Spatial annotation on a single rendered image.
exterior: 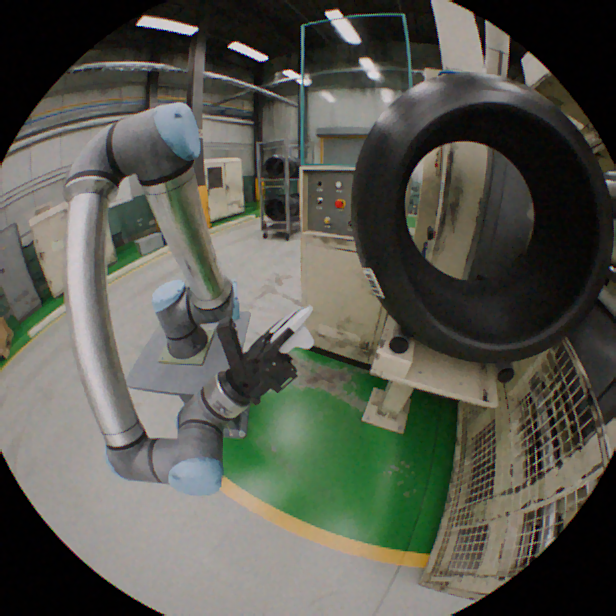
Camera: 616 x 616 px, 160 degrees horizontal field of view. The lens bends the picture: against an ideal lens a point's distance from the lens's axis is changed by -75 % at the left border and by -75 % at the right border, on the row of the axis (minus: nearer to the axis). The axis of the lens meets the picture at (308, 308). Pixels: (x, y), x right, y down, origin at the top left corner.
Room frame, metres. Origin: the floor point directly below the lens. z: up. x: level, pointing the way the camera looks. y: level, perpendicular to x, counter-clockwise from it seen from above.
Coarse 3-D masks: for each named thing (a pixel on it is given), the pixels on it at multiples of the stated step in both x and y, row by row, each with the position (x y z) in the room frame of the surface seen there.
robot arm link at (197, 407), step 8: (200, 392) 0.22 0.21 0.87; (192, 400) 0.21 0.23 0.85; (200, 400) 0.20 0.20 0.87; (184, 408) 0.19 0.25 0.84; (192, 408) 0.19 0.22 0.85; (200, 408) 0.19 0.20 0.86; (208, 408) 0.19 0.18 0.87; (176, 416) 0.18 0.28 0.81; (184, 416) 0.17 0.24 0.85; (192, 416) 0.17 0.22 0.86; (200, 416) 0.17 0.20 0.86; (208, 416) 0.18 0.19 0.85; (216, 416) 0.18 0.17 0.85; (176, 424) 0.16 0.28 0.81; (216, 424) 0.17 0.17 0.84; (224, 424) 0.18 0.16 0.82
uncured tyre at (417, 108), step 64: (384, 128) 0.35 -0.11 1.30; (448, 128) 0.52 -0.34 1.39; (512, 128) 0.42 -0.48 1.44; (576, 128) 0.19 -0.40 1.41; (384, 192) 0.33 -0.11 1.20; (576, 192) 0.27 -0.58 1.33; (384, 256) 0.33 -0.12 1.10; (576, 256) 0.25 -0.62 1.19; (448, 320) 0.39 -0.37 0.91; (512, 320) 0.31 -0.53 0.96; (576, 320) 0.14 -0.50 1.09
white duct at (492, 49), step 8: (488, 24) 0.77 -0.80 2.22; (488, 32) 0.80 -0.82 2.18; (496, 32) 0.76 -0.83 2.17; (488, 40) 0.83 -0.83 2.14; (496, 40) 0.79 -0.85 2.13; (504, 40) 0.76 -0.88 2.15; (488, 48) 0.86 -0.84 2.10; (496, 48) 0.81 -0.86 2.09; (504, 48) 0.78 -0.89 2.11; (488, 56) 0.88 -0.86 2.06; (496, 56) 0.84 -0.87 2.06; (504, 56) 0.81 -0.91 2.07; (488, 64) 0.91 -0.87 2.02; (496, 64) 0.86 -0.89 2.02; (504, 64) 0.84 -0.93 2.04; (488, 72) 0.93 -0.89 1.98; (496, 72) 0.89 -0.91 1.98; (504, 72) 0.87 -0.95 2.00
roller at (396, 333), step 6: (396, 324) 0.38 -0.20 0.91; (396, 330) 0.35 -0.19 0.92; (402, 330) 0.35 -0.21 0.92; (396, 336) 0.33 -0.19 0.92; (402, 336) 0.33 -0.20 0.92; (408, 336) 0.33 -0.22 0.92; (390, 342) 0.33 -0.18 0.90; (396, 342) 0.32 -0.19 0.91; (402, 342) 0.32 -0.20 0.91; (408, 342) 0.32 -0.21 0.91; (390, 348) 0.33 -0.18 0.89; (396, 348) 0.32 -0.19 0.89; (402, 348) 0.31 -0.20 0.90
